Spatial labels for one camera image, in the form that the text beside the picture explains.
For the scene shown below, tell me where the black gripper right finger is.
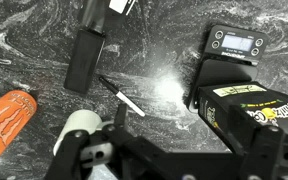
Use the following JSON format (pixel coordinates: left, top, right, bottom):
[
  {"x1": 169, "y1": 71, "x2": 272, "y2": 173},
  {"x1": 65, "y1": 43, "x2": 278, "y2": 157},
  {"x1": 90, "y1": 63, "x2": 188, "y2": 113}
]
[{"x1": 239, "y1": 126, "x2": 285, "y2": 180}]

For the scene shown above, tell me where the orange energy drink can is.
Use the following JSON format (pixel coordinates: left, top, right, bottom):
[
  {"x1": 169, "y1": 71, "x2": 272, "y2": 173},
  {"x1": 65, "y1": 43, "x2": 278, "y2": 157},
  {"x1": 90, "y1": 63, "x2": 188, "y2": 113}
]
[{"x1": 0, "y1": 90, "x2": 37, "y2": 155}]

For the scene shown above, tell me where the black and white marker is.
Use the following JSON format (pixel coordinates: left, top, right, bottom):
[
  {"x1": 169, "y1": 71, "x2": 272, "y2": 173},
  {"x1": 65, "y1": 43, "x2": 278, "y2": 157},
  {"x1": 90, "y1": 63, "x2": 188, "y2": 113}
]
[{"x1": 99, "y1": 76, "x2": 145, "y2": 117}]

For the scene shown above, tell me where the black digital pocket scale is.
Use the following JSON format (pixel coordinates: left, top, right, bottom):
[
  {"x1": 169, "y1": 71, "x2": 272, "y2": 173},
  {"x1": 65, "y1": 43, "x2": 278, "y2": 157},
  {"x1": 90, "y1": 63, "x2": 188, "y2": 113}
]
[{"x1": 187, "y1": 25, "x2": 269, "y2": 113}]

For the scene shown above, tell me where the black rectangular box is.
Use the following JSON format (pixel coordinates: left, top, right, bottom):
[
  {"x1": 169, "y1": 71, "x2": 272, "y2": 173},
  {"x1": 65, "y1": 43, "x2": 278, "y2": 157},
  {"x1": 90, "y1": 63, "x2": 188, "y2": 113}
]
[{"x1": 64, "y1": 30, "x2": 105, "y2": 94}]

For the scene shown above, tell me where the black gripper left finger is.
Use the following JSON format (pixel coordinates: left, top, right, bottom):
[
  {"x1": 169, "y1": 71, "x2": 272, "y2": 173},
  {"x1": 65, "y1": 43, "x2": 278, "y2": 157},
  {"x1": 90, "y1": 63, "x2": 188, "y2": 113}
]
[{"x1": 44, "y1": 130, "x2": 89, "y2": 180}]

